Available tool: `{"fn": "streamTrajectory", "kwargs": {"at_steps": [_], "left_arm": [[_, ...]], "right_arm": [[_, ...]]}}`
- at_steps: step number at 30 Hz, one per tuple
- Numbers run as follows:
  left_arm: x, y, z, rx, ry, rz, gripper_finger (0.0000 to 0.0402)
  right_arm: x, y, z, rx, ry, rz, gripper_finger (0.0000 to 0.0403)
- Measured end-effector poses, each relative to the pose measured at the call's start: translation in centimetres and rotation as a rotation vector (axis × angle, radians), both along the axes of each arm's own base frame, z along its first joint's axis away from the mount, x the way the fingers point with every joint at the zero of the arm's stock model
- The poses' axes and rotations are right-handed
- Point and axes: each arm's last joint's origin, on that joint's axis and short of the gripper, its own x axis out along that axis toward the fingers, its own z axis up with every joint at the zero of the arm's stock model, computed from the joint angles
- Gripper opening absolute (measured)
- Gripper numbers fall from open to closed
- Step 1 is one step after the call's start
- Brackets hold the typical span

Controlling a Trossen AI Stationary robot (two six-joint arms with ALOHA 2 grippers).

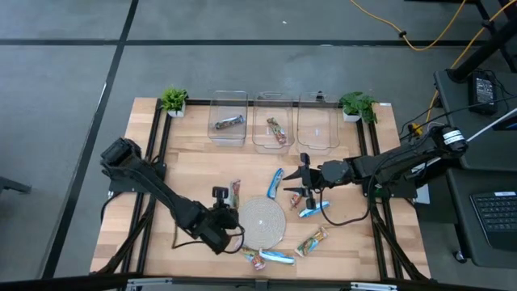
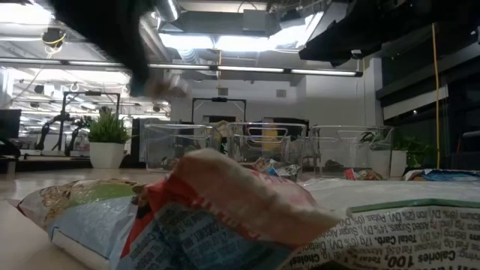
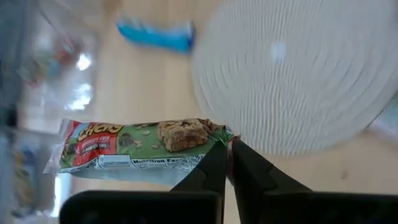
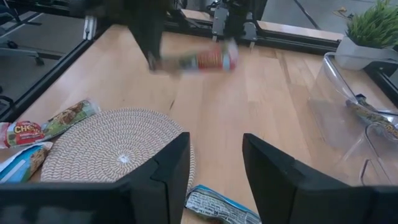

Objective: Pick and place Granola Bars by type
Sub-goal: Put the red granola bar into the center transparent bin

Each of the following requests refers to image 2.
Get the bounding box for white label granola bar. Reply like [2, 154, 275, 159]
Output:
[280, 178, 480, 270]

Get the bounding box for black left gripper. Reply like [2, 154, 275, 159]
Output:
[48, 0, 155, 86]

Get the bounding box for grass plant in white pot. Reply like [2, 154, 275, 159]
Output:
[88, 110, 131, 170]

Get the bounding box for grey ceiling box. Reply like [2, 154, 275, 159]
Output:
[241, 7, 268, 33]

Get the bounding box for leafy plant in white pot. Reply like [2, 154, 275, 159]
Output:
[359, 127, 438, 178]

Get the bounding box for long ceiling light bar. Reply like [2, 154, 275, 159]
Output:
[0, 58, 364, 78]

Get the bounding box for blue granola bar wrapper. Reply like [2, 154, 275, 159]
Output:
[403, 168, 480, 184]

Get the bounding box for yellow hanging cable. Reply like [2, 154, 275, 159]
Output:
[430, 22, 442, 170]

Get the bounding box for green blue granola bar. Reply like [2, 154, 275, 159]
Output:
[16, 178, 149, 270]

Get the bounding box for black ceiling camera mount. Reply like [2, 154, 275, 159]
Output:
[40, 26, 69, 50]

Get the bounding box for black monitor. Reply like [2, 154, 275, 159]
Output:
[0, 108, 23, 140]

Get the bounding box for clear plastic bin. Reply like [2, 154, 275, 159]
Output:
[144, 123, 218, 173]
[310, 124, 395, 179]
[226, 121, 308, 183]

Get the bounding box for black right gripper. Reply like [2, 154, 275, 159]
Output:
[298, 0, 432, 68]

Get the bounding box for black metal frame rig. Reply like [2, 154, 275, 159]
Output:
[190, 97, 248, 123]
[58, 90, 122, 151]

